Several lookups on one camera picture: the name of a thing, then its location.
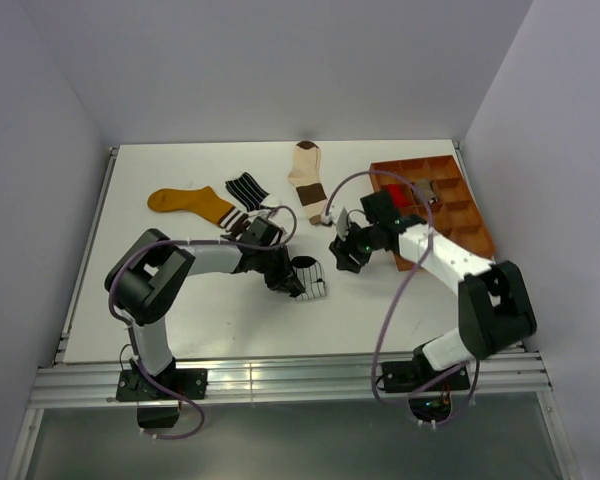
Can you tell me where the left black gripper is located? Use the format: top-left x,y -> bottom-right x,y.
254,245 -> 304,295

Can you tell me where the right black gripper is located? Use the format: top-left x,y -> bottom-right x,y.
329,217 -> 380,275

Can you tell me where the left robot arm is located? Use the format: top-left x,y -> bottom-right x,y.
105,218 -> 305,402

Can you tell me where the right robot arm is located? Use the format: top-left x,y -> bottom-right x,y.
329,191 -> 537,390

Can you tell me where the red rolled sock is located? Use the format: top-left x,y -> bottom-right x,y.
384,184 -> 411,208

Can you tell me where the cream brown sock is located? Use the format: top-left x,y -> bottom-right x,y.
287,140 -> 333,226

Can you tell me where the mustard yellow sock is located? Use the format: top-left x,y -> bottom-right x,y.
147,186 -> 251,237

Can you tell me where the grey rolled sock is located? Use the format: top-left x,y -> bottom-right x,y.
413,178 -> 439,205

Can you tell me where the wooden compartment tray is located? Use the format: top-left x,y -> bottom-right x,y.
370,155 -> 496,258

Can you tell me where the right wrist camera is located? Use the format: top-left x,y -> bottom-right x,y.
321,207 -> 349,240

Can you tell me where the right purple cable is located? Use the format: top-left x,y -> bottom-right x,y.
324,169 -> 482,426

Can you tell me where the purple cable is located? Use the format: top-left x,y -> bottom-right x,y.
108,204 -> 299,441
324,169 -> 482,426

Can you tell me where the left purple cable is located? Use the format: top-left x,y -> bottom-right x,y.
108,204 -> 299,441

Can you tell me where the aluminium frame rail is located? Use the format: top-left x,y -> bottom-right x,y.
28,349 -> 552,409

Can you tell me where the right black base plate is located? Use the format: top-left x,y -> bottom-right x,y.
376,361 -> 470,394

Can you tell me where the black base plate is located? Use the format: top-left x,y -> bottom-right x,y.
115,368 -> 208,402
376,361 -> 470,394

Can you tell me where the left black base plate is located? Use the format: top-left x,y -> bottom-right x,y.
115,368 -> 208,402

